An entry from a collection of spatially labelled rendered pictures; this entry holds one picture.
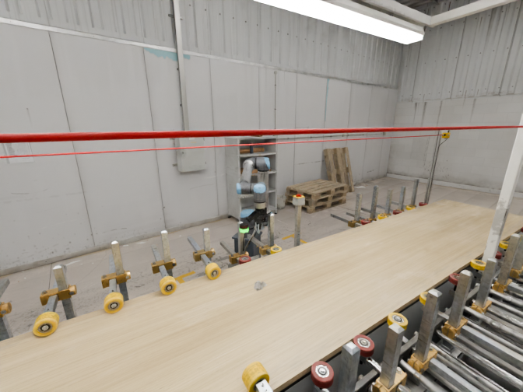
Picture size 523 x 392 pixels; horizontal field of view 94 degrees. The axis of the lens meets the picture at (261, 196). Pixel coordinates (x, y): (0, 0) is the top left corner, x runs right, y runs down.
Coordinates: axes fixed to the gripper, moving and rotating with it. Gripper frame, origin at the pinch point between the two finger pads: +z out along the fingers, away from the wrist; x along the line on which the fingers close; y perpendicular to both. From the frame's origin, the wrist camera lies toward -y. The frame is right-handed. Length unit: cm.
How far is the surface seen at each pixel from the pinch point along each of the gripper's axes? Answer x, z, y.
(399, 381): -119, 9, -11
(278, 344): -87, 6, -41
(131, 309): -33, 6, -90
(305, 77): 296, -178, 295
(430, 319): -118, -9, 7
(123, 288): -10, 8, -93
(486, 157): 96, 6, 751
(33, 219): 242, 33, -184
